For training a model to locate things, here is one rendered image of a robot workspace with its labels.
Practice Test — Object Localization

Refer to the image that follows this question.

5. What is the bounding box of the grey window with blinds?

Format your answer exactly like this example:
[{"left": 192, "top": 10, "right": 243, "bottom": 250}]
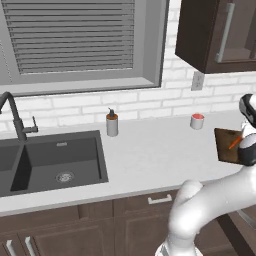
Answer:
[{"left": 0, "top": 0, "right": 170, "bottom": 98}]

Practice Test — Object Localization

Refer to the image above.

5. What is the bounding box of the orange carrot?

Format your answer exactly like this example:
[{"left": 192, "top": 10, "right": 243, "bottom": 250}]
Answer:
[{"left": 228, "top": 135, "right": 244, "bottom": 150}]

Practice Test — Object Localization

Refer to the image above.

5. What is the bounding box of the silver cupboard door handle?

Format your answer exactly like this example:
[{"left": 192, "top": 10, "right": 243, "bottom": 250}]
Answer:
[
  {"left": 5, "top": 239, "right": 17, "bottom": 256},
  {"left": 24, "top": 235, "right": 37, "bottom": 256}
]

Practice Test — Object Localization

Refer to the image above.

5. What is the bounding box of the silver drawer handle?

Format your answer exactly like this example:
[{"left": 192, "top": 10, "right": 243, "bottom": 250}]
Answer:
[{"left": 147, "top": 194, "right": 173, "bottom": 205}]

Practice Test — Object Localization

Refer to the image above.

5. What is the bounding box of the grey wall cupboard handle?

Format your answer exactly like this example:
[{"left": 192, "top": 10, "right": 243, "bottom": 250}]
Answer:
[{"left": 214, "top": 2, "right": 236, "bottom": 64}]

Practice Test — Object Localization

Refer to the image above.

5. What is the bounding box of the dark grey sink tap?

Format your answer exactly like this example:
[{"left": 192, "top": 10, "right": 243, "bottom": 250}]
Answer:
[{"left": 0, "top": 91, "right": 39, "bottom": 143}]

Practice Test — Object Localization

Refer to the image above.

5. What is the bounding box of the dark grey kitchen sink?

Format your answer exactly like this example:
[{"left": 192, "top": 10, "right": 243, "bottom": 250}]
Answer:
[{"left": 0, "top": 129, "right": 110, "bottom": 198}]

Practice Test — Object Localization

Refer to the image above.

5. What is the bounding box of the dark brown wall cupboard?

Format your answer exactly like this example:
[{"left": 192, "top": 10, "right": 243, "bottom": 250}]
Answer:
[{"left": 175, "top": 0, "right": 256, "bottom": 75}]

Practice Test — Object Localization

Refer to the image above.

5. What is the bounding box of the grey cup with red contents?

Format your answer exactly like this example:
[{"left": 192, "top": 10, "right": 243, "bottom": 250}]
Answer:
[{"left": 189, "top": 113, "right": 205, "bottom": 131}]

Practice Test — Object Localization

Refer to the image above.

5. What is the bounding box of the dark brown false drawer front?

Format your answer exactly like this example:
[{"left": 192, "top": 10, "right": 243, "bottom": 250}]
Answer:
[{"left": 0, "top": 199, "right": 114, "bottom": 235}]

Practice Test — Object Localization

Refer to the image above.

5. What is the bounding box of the brown wooden cutting board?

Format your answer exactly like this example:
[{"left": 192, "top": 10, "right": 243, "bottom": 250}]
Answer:
[{"left": 213, "top": 127, "right": 245, "bottom": 165}]

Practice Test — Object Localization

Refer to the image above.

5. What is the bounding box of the dark brown cupboard door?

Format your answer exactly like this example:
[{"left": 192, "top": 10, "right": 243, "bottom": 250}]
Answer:
[
  {"left": 0, "top": 233, "right": 22, "bottom": 256},
  {"left": 113, "top": 209, "right": 234, "bottom": 256},
  {"left": 17, "top": 218, "right": 116, "bottom": 256}
]

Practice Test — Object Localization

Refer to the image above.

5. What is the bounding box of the grey wall socket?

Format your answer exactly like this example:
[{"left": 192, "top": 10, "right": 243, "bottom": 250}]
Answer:
[{"left": 190, "top": 70, "right": 205, "bottom": 92}]

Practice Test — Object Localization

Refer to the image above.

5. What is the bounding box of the grey soap dispenser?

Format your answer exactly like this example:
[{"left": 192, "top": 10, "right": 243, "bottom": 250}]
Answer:
[{"left": 105, "top": 107, "right": 120, "bottom": 138}]

